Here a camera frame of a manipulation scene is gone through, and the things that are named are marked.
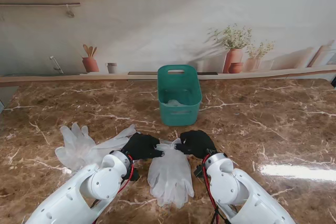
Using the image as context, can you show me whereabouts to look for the left arm red black cables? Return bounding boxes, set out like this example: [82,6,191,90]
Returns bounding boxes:
[89,155,136,209]

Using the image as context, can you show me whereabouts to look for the arm red black cables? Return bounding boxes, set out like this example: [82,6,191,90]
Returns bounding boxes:
[202,155,232,224]
[89,155,136,209]

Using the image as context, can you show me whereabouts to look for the green plastic basket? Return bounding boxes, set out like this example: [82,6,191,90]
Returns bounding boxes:
[156,64,203,127]

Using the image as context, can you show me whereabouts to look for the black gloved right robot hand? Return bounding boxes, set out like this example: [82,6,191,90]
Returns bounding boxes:
[175,129,218,159]

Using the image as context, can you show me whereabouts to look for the right arm red black cables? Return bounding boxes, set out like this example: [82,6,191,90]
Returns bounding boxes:
[202,155,232,224]

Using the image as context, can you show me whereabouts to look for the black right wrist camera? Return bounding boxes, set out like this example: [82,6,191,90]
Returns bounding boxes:
[193,165,205,179]

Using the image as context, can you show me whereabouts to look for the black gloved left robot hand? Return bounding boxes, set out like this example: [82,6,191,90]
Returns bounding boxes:
[120,132,166,161]

